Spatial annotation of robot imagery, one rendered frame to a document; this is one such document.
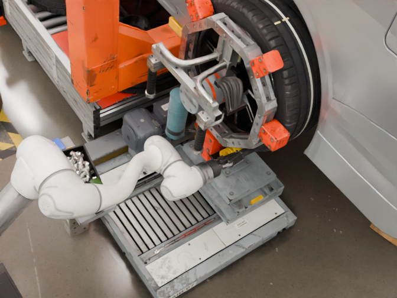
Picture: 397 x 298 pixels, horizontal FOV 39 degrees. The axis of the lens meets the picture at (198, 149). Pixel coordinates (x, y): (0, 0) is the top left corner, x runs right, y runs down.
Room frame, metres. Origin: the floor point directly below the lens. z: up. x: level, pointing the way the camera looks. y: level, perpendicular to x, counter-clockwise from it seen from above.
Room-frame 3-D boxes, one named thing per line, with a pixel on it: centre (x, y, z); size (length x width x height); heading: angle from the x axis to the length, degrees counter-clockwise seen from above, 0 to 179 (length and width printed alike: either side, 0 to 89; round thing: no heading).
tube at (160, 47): (1.62, 0.11, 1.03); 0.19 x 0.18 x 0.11; 135
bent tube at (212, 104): (1.48, -0.03, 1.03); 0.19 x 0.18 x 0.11; 135
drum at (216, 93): (1.59, 0.01, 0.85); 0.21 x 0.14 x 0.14; 135
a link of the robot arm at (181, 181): (1.26, 0.05, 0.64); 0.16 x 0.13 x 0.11; 135
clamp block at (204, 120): (1.37, -0.02, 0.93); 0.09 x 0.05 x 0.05; 135
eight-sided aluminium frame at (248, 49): (1.64, -0.04, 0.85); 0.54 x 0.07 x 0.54; 45
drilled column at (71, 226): (1.33, 0.52, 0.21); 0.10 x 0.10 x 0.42; 45
